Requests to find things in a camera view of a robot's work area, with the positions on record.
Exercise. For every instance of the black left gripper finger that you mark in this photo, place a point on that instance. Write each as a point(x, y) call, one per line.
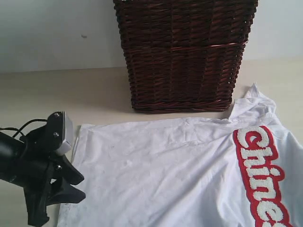
point(49, 194)
point(63, 168)

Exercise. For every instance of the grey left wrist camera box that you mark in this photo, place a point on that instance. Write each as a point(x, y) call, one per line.
point(60, 132)

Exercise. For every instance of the dark brown wicker basket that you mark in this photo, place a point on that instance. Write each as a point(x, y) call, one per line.
point(183, 55)

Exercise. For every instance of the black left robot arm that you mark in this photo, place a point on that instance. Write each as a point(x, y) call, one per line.
point(9, 149)

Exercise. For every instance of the white t-shirt red lettering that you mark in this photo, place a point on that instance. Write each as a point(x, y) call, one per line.
point(244, 171)

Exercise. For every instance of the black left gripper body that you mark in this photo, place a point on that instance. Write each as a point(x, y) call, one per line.
point(37, 162)

